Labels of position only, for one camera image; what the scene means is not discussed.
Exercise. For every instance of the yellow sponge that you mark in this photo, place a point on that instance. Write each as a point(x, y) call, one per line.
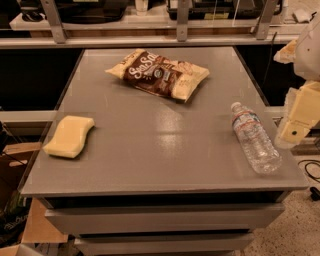
point(69, 137)

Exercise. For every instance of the metal shelf rack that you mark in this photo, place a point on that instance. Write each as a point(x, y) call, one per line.
point(155, 29)

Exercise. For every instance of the clear plastic water bottle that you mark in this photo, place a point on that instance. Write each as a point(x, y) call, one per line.
point(254, 140)

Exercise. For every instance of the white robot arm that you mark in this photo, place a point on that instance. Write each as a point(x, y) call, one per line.
point(307, 54)

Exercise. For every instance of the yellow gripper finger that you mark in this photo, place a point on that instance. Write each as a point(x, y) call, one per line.
point(301, 114)
point(286, 54)

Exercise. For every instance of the brown sea salt chip bag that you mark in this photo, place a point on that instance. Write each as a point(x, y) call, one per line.
point(159, 75)

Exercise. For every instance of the grey drawer cabinet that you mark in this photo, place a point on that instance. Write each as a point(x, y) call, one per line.
point(157, 176)

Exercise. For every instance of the brown cardboard box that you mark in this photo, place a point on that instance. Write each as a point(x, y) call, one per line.
point(24, 231)

